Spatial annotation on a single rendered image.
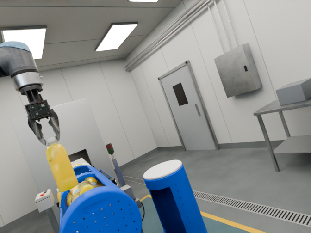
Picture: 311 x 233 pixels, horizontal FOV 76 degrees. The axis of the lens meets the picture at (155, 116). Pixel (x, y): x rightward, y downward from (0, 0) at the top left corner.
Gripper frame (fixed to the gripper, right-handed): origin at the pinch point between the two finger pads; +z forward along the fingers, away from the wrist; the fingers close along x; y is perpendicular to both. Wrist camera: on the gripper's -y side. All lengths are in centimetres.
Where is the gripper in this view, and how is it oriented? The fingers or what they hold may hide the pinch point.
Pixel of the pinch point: (51, 139)
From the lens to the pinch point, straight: 85.4
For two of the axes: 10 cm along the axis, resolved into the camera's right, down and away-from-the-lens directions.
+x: 8.4, -3.2, 4.3
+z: 3.4, 9.4, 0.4
